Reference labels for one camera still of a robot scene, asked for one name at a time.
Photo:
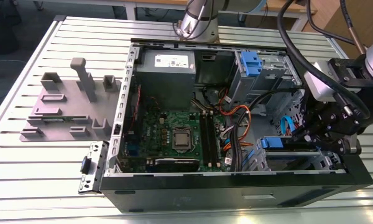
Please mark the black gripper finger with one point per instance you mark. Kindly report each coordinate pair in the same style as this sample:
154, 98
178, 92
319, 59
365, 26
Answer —
339, 145
313, 112

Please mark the hard disk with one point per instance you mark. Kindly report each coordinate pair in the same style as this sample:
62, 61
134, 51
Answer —
274, 142

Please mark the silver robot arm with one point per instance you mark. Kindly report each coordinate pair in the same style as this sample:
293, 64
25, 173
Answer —
199, 30

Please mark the metal disk bay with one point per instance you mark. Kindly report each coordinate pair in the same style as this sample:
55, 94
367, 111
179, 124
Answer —
299, 152

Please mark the metal drive cage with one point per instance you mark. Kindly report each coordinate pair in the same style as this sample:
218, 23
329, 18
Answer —
267, 81

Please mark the blue plastic drive latch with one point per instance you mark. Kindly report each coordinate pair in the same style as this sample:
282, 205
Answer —
251, 64

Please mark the black RAM slot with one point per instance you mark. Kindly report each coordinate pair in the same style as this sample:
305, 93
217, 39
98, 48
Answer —
206, 140
214, 140

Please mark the CPU socket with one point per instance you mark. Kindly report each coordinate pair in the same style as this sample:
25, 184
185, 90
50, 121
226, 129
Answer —
182, 128

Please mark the silver CPU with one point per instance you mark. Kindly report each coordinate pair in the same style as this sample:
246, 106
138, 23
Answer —
181, 139

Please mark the black PC case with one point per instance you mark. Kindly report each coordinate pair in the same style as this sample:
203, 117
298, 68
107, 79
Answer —
206, 193

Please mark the grey power supply unit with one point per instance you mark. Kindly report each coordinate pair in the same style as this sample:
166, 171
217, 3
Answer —
165, 88

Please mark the black graphics card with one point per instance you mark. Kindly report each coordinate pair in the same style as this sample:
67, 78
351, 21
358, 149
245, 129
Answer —
174, 163

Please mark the green motherboard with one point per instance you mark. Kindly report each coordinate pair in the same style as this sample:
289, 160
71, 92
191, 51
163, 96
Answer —
155, 140

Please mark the blue expansion slot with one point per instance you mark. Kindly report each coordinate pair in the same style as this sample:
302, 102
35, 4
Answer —
134, 149

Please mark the grey parts rack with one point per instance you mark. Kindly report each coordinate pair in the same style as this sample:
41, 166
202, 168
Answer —
66, 105

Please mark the green RAM stick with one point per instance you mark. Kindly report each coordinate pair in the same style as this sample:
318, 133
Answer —
59, 118

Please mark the black office chair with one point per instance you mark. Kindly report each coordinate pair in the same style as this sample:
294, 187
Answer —
3, 39

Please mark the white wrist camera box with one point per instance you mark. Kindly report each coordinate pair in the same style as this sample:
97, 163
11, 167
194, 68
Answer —
318, 91

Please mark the metal card retention bracket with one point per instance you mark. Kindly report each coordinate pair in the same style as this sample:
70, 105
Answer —
95, 163

